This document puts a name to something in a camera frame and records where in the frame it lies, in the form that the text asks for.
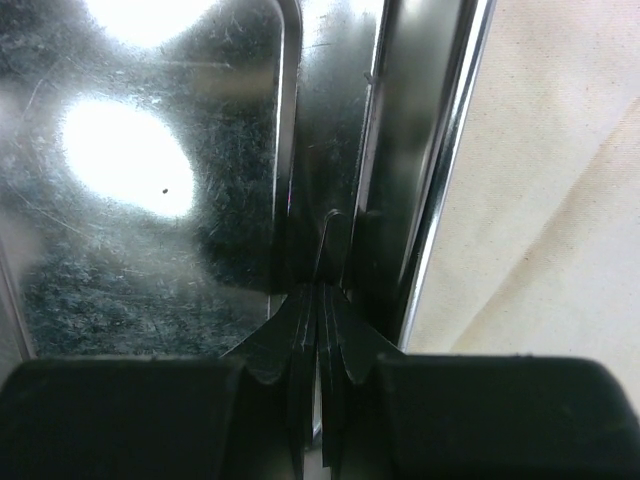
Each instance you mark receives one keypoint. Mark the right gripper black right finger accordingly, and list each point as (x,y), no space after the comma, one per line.
(389,415)

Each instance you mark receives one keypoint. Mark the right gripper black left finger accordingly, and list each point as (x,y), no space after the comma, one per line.
(246,415)

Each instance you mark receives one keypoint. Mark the steel instrument tray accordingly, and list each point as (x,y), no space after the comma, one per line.
(171,169)

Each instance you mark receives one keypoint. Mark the beige cloth wrap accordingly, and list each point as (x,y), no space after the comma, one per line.
(537,251)

